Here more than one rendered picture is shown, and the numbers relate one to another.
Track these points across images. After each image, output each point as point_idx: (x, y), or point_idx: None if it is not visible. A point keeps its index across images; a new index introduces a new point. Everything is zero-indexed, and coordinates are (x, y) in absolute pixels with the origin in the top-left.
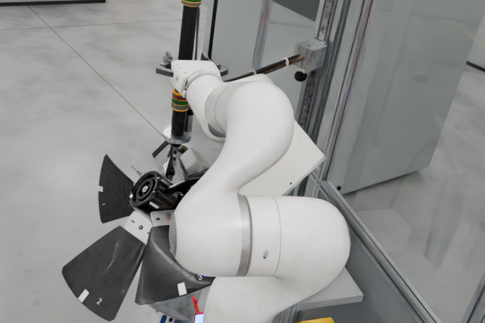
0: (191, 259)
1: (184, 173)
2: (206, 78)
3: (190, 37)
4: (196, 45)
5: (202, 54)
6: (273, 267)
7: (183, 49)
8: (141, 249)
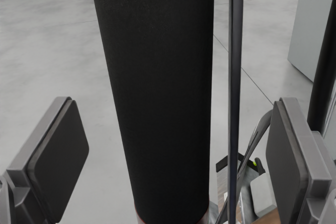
0: None
1: (251, 220)
2: None
3: (152, 8)
4: (232, 63)
5: (280, 118)
6: None
7: (125, 102)
8: None
